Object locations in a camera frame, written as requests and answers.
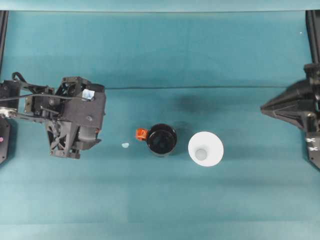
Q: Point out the black frame rail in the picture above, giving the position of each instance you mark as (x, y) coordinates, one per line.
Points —
(313, 37)
(3, 37)

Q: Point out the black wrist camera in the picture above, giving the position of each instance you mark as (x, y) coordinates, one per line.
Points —
(85, 112)

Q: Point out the pale grey-green backdrop curtain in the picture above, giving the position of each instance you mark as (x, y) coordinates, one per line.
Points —
(160, 4)

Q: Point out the small white scrap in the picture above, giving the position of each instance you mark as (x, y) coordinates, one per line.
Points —
(125, 145)

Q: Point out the white paper cup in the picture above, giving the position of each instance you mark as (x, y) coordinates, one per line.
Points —
(206, 140)

